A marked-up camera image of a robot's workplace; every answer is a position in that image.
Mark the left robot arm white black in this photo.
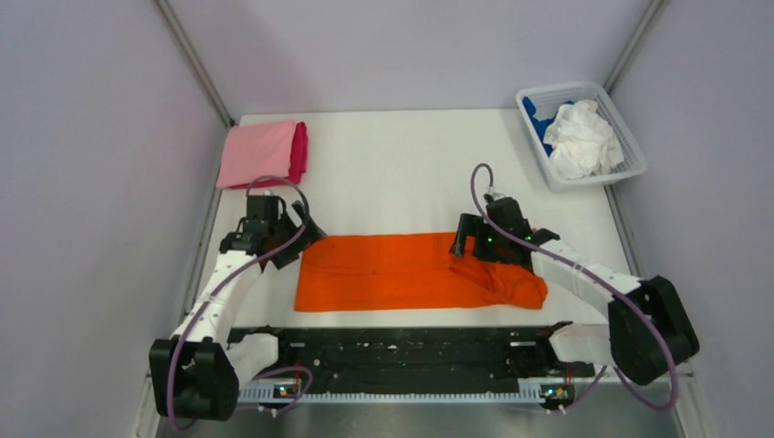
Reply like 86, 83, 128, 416
149, 193, 326, 425

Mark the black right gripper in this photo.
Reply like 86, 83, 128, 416
450, 213, 509, 265

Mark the crimson folded t shirt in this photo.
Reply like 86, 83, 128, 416
231, 121, 309, 191

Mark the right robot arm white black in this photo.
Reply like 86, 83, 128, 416
450, 197, 700, 386

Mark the pink folded t shirt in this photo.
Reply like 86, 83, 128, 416
215, 120, 297, 189

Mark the white crumpled t shirt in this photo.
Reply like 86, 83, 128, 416
542, 99, 624, 179

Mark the orange t shirt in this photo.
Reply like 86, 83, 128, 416
295, 233, 549, 313

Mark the blue t shirt in basket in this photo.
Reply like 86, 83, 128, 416
519, 97, 559, 158

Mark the white slotted cable duct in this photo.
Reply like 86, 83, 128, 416
237, 381, 575, 405

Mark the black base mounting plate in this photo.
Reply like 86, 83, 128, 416
228, 327, 595, 395

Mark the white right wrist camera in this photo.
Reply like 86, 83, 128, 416
484, 191, 509, 204

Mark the white plastic basket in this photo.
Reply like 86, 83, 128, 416
516, 81, 647, 193

